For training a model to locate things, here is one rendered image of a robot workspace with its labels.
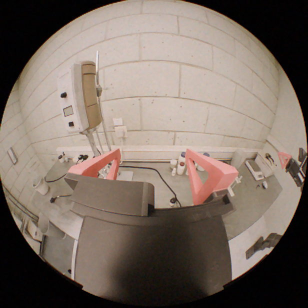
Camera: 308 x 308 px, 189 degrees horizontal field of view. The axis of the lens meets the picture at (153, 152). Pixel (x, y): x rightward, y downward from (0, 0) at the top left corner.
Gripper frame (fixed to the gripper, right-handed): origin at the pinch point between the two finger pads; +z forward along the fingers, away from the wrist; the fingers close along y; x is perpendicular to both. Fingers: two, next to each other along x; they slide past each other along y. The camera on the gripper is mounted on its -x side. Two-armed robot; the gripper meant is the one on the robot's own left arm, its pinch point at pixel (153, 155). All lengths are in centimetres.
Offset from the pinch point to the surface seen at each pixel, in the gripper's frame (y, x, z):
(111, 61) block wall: 25, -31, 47
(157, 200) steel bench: -2.7, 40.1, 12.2
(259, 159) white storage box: -120, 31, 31
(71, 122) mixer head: 22.2, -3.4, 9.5
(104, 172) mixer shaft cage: 21.7, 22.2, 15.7
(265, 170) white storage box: -120, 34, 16
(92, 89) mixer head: 18.1, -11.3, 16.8
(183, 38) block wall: -17, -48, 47
